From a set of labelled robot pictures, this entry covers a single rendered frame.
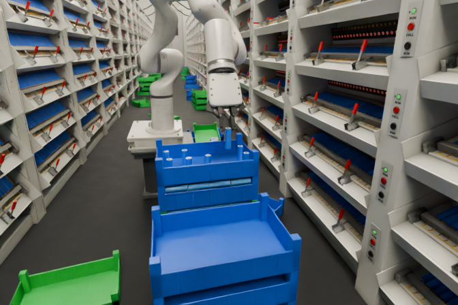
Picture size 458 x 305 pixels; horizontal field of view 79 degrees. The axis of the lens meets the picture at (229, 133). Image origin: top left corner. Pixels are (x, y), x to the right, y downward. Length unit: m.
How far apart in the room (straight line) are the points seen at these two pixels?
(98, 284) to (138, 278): 0.13
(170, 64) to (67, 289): 1.00
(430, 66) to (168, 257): 0.74
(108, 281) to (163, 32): 1.00
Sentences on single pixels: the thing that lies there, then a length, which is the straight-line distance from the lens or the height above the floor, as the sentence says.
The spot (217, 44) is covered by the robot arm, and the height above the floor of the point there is 0.78.
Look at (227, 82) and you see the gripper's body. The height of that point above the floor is 0.68.
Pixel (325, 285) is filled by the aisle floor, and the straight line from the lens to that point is 1.13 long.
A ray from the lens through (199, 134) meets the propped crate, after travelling 2.37.
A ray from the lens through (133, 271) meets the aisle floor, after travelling 1.17.
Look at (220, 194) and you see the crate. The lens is 0.85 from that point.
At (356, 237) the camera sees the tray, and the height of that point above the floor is 0.13.
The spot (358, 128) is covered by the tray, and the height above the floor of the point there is 0.52.
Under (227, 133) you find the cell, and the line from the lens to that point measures 0.81.
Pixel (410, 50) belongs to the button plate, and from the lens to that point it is 0.81.
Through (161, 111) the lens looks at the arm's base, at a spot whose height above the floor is 0.46.
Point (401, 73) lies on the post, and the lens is 0.83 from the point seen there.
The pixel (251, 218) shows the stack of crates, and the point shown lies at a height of 0.33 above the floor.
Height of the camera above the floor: 0.77
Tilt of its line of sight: 17 degrees down
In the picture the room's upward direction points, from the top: straight up
